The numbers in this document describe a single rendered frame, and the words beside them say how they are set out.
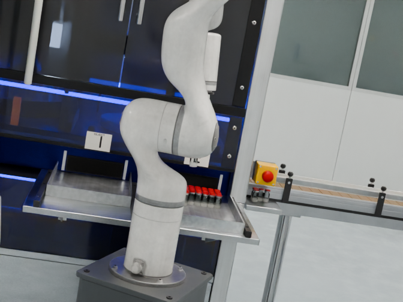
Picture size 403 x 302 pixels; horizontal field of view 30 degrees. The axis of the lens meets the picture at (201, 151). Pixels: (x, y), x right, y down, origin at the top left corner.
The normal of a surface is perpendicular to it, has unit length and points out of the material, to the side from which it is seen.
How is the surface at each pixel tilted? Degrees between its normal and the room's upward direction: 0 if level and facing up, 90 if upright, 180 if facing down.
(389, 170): 90
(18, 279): 90
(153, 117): 64
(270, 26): 90
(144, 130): 93
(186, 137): 98
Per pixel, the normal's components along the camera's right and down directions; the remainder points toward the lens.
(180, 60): -0.08, 0.35
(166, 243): 0.58, 0.25
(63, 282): 0.09, 0.20
